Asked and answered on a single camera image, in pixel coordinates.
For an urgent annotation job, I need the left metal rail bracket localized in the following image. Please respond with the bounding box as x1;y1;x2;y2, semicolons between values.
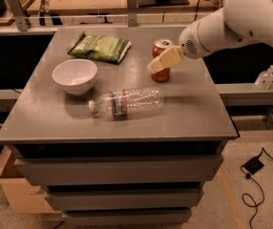
7;0;31;31

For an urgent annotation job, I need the clear plastic water bottle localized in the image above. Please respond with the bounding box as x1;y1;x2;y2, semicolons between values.
88;87;163;118

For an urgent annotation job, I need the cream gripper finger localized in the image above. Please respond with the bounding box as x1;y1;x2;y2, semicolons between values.
147;46;184;73

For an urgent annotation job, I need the black power adapter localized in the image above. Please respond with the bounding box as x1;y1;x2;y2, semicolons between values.
241;156;264;175

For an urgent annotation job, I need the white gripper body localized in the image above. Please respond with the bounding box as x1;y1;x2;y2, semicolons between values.
178;11;225;59

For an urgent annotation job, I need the white ceramic bowl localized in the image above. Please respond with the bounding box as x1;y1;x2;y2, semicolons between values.
52;59;97;95

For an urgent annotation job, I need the green chip bag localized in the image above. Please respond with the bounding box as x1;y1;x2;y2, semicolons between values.
67;32;131;64

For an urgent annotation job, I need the clear soap dispenser bottle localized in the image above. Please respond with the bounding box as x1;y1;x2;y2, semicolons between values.
255;65;273;90

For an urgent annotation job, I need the black floor cable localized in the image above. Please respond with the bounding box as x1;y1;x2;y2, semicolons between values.
241;145;273;229

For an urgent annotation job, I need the middle metal rail bracket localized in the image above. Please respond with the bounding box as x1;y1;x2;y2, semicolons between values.
127;0;137;27

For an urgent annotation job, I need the cardboard box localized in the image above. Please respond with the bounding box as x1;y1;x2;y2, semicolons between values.
0;146;54;214

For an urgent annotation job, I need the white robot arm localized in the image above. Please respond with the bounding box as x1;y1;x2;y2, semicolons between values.
147;0;273;73

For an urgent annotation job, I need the metal rail bracket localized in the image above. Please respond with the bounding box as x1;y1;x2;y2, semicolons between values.
7;0;31;31
127;0;137;27

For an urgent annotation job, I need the orange coke can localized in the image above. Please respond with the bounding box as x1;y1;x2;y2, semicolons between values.
151;38;173;82

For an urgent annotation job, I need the grey drawer cabinet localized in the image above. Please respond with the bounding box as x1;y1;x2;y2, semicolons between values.
0;29;236;226

